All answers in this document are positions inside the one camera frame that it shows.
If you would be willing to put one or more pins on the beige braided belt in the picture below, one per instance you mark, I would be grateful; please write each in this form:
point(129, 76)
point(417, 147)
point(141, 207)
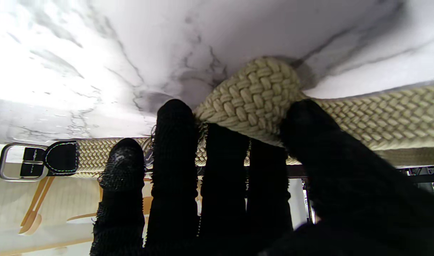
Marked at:
point(256, 92)

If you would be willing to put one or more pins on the printed room scene backdrop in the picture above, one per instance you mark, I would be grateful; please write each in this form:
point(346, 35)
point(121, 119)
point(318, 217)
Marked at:
point(42, 213)

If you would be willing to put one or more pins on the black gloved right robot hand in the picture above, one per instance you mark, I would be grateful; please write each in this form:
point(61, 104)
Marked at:
point(220, 199)

